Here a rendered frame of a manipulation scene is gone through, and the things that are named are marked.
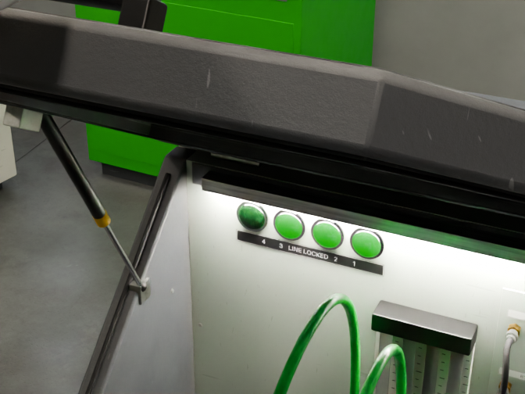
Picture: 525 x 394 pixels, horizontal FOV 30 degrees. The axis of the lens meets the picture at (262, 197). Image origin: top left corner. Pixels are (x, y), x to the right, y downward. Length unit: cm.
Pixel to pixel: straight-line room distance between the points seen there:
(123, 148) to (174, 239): 291
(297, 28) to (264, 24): 14
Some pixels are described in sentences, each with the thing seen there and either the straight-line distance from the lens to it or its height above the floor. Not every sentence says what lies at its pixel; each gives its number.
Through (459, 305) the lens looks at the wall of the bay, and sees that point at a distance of 141.
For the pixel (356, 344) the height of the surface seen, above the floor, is 128.
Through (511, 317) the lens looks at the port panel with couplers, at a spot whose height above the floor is 132.
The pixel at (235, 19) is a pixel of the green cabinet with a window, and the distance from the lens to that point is 385.
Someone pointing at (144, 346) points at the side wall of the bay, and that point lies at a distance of 149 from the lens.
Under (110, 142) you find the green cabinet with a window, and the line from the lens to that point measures 442.
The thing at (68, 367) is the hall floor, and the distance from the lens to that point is 342.
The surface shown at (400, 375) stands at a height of 128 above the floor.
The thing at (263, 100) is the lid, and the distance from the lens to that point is 42.
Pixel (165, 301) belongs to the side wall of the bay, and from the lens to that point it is 152.
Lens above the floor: 211
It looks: 29 degrees down
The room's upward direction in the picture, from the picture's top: straight up
